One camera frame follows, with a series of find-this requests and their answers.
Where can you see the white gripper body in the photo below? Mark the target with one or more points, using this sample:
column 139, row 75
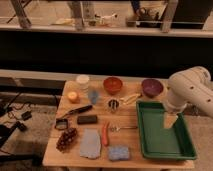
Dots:
column 169, row 120

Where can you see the dark red grape bunch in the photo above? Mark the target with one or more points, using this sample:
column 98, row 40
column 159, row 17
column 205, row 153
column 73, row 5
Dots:
column 66, row 139

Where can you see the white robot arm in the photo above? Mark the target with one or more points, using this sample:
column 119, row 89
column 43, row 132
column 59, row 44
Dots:
column 193, row 86

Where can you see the purple bowl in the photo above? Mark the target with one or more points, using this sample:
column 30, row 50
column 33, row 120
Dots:
column 152, row 87

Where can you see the red bowl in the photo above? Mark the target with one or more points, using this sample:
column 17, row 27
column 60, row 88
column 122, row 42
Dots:
column 112, row 85

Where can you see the green plastic tray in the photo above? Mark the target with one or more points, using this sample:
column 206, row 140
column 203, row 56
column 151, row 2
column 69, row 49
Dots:
column 156, row 142

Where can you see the metal spoon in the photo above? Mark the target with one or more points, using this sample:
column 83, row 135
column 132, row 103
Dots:
column 116, row 128

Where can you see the blue sponge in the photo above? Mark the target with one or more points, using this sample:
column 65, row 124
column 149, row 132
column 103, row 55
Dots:
column 118, row 153

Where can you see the orange carrot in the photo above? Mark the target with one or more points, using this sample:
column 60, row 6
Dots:
column 104, row 139

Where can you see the wooden table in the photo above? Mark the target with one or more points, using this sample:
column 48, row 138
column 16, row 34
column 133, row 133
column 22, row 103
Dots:
column 124, row 116

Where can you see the blue plastic cup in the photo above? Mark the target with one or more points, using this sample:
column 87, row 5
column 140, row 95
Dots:
column 93, row 96

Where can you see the light blue cloth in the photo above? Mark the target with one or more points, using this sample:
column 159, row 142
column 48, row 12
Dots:
column 90, row 146

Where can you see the black rectangular block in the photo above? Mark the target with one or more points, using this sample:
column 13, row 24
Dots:
column 90, row 119

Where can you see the white paper cup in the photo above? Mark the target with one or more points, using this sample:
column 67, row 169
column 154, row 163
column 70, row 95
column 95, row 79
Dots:
column 83, row 82

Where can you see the orange fruit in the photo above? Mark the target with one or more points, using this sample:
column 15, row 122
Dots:
column 73, row 97

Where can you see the small black square dish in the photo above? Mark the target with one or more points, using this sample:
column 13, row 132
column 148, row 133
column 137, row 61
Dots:
column 61, row 124

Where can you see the black handled knife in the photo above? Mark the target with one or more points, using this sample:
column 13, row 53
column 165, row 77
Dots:
column 78, row 110

